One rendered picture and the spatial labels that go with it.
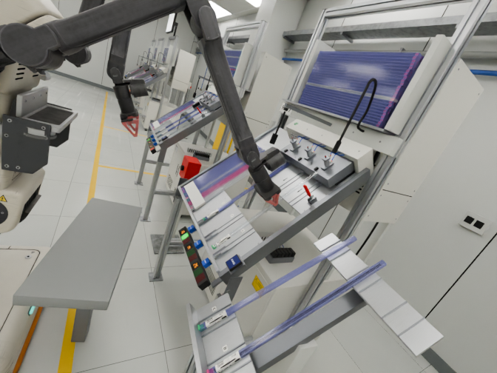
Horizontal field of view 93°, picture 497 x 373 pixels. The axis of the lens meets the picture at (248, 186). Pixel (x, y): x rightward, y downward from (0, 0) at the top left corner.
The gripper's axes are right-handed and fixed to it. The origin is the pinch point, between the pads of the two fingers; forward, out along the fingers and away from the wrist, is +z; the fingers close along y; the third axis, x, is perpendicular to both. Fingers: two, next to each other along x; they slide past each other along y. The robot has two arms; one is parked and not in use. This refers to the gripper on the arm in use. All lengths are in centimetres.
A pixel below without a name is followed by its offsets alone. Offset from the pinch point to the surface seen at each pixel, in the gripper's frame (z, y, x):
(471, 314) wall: 166, -45, -80
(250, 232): 5.2, 0.2, 14.4
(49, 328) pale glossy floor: 12, 35, 119
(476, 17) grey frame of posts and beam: -27, -14, -82
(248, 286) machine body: 44, 6, 32
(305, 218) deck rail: 6.4, -10.0, -5.2
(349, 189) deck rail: 9.2, -10.0, -27.1
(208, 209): 4.5, 27.3, 24.4
